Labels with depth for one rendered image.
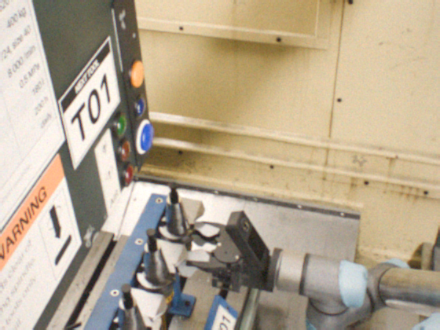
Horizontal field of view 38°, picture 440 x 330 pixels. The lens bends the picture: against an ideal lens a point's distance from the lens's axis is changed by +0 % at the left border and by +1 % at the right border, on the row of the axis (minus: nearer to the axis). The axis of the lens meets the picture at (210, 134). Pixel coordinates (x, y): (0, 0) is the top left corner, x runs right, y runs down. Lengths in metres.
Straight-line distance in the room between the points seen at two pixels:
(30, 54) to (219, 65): 1.05
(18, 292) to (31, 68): 0.16
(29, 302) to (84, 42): 0.21
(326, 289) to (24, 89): 0.79
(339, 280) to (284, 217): 0.59
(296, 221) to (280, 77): 0.43
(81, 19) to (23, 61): 0.09
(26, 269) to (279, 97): 1.07
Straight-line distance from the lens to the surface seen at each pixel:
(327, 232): 1.69
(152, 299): 1.08
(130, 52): 0.62
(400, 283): 1.19
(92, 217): 0.60
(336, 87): 1.45
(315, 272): 1.14
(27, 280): 0.51
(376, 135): 1.52
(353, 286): 1.14
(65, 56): 0.50
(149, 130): 0.67
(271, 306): 1.64
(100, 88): 0.56
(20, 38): 0.44
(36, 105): 0.47
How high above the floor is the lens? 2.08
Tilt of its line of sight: 39 degrees down
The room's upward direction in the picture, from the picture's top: 3 degrees counter-clockwise
